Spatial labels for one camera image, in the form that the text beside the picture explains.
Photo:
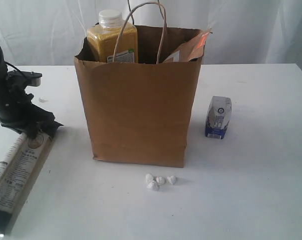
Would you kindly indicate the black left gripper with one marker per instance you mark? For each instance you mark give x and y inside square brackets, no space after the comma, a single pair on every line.
[14,102]

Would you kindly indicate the brown paper bag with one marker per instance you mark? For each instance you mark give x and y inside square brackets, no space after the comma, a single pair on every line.
[140,112]

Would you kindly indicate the white wrapped candy right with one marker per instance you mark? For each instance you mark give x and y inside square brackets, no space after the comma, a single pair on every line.
[171,179]

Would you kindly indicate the noodle packet dark blue ends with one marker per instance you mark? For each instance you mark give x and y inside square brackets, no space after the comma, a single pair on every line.
[19,169]

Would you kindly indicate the white wrapped candy far left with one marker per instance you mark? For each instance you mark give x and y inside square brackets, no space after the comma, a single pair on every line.
[149,177]

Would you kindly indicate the small blue white milk carton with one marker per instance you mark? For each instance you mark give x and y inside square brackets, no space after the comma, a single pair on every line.
[218,117]

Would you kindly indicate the yellow millet bottle white cap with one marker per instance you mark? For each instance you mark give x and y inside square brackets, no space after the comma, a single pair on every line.
[103,36]

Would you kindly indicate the brown red snack pouch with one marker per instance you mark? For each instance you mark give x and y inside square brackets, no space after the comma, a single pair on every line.
[188,51]

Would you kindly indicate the white wrapped candy middle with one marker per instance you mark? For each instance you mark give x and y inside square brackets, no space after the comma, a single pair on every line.
[160,180]

